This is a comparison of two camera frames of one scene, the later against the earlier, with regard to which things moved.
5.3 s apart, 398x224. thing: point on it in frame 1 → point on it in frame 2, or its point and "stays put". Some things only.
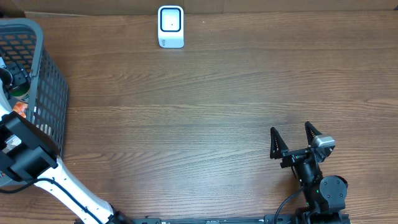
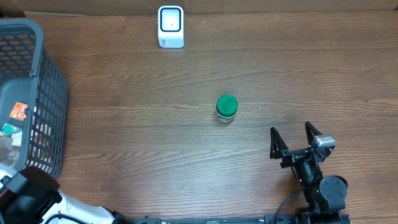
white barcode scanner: (171, 26) stays put
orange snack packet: (20, 107) stays put
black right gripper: (278, 147) stays put
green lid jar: (21, 91) → (226, 108)
